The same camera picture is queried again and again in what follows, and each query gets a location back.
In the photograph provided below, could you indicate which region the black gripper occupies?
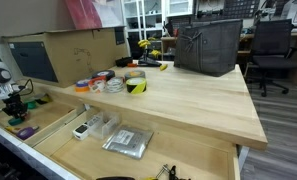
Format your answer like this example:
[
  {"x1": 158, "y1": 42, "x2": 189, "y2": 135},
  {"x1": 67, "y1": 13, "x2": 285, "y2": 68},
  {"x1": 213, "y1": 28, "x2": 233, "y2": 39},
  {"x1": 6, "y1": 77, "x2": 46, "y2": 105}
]
[{"x1": 1, "y1": 93, "x2": 30, "y2": 122}]

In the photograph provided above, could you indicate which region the teal green tape roll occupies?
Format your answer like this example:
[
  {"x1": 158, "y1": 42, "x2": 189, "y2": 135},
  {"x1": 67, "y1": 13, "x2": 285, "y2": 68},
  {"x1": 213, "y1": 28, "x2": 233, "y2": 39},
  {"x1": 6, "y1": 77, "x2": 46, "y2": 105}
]
[{"x1": 7, "y1": 116, "x2": 26, "y2": 127}]

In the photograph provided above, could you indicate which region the large light green tape roll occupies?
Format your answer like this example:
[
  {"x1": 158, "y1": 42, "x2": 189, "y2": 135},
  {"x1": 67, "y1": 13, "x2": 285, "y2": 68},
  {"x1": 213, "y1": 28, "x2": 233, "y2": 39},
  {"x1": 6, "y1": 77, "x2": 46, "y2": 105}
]
[{"x1": 23, "y1": 99, "x2": 38, "y2": 110}]

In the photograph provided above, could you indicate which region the purple orange tape roll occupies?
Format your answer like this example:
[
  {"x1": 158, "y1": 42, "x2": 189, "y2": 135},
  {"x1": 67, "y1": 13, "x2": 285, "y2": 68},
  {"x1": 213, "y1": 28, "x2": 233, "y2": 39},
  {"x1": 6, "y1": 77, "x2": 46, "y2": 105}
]
[{"x1": 74, "y1": 78, "x2": 92, "y2": 93}]

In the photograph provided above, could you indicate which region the clear Scotch packing tape roll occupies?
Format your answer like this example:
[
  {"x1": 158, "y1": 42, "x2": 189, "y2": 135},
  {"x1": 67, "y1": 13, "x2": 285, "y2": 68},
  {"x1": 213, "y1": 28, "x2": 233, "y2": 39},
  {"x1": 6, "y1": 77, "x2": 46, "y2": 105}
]
[{"x1": 87, "y1": 75, "x2": 108, "y2": 94}]

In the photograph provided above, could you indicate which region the yellow black hazard tape roll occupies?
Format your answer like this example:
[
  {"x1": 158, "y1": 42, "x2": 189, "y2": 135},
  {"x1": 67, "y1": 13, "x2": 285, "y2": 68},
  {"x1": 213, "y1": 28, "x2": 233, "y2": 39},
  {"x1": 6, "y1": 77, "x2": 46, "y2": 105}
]
[{"x1": 125, "y1": 77, "x2": 148, "y2": 95}]

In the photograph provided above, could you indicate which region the white drawer with wood interior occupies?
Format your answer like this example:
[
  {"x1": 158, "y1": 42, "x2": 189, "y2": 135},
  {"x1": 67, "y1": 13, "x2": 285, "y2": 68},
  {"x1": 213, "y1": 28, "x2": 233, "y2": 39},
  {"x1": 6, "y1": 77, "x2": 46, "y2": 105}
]
[{"x1": 0, "y1": 96, "x2": 242, "y2": 180}]

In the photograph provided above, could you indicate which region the yellow super glue bottle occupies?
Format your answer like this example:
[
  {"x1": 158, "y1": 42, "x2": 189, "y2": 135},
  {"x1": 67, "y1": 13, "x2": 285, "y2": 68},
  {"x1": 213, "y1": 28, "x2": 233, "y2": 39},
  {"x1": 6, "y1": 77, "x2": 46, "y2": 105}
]
[{"x1": 5, "y1": 125, "x2": 22, "y2": 134}]

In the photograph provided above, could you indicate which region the white remote control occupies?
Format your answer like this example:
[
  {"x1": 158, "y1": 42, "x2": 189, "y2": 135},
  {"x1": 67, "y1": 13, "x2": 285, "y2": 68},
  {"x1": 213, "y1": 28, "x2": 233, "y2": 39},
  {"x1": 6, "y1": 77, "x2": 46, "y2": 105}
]
[{"x1": 71, "y1": 114, "x2": 104, "y2": 141}]

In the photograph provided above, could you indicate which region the cardboard box with black panel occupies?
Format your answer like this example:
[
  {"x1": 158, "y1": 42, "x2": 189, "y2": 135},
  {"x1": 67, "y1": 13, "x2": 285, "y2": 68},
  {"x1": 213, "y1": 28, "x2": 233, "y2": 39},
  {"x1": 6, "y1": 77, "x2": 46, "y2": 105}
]
[{"x1": 2, "y1": 26, "x2": 130, "y2": 88}]

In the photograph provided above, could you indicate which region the clear plastic organiser box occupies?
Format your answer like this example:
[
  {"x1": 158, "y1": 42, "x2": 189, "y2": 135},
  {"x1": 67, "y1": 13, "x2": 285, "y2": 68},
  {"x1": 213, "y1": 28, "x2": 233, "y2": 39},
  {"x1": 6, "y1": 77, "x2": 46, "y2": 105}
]
[{"x1": 87, "y1": 111, "x2": 122, "y2": 140}]

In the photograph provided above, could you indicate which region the silver foil bag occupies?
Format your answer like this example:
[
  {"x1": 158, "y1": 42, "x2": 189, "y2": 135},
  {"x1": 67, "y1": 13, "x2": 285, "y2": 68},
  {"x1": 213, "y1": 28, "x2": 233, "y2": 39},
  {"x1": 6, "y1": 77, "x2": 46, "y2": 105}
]
[{"x1": 101, "y1": 124, "x2": 155, "y2": 160}]

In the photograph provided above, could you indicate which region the black spring clamp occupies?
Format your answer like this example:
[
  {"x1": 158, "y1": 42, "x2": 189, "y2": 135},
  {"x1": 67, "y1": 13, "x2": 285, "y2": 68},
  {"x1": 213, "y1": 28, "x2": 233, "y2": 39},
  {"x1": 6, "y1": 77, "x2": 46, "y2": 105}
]
[{"x1": 137, "y1": 56, "x2": 162, "y2": 68}]

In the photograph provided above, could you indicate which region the white shelf unit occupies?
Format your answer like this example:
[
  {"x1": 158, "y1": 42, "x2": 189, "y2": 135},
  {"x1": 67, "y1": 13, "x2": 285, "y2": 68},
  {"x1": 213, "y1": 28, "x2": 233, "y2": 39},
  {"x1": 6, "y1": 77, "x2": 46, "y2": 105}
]
[{"x1": 121, "y1": 0, "x2": 196, "y2": 38}]

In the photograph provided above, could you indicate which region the dark grey tote bag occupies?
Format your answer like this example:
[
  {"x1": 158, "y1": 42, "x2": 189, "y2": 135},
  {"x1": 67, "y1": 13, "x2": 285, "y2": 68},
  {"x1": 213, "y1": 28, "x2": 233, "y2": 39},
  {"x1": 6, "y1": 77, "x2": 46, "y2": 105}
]
[{"x1": 173, "y1": 18, "x2": 244, "y2": 78}]

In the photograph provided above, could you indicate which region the black pegboard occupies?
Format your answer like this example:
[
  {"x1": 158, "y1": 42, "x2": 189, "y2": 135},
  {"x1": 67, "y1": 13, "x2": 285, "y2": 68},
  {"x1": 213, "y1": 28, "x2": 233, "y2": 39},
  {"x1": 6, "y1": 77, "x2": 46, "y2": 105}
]
[{"x1": 222, "y1": 0, "x2": 261, "y2": 19}]

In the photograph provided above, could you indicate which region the black office chair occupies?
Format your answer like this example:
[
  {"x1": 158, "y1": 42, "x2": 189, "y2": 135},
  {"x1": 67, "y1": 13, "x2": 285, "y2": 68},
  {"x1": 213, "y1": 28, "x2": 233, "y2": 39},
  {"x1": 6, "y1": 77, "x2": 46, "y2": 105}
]
[{"x1": 246, "y1": 18, "x2": 297, "y2": 98}]

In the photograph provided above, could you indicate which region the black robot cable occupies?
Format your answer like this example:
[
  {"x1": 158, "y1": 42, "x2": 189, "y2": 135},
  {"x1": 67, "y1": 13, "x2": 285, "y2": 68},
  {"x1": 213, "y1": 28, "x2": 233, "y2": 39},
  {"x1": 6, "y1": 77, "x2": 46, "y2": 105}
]
[{"x1": 19, "y1": 78, "x2": 35, "y2": 98}]

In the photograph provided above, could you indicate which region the grey duct tape roll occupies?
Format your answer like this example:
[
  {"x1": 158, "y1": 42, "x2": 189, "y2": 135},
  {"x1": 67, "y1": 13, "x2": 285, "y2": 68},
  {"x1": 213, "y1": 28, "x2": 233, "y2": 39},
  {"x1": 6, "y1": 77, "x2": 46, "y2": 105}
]
[{"x1": 123, "y1": 69, "x2": 146, "y2": 82}]

